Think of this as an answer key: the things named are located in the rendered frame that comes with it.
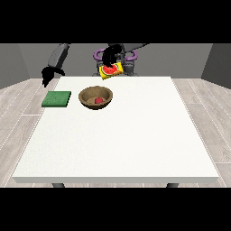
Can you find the green square pad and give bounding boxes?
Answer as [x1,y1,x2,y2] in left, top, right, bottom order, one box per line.
[41,90,72,108]

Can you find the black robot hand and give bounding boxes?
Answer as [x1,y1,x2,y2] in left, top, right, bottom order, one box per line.
[102,43,125,68]
[41,65,66,88]

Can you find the brown wooden bowl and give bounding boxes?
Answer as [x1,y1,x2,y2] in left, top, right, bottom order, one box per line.
[78,86,114,111]

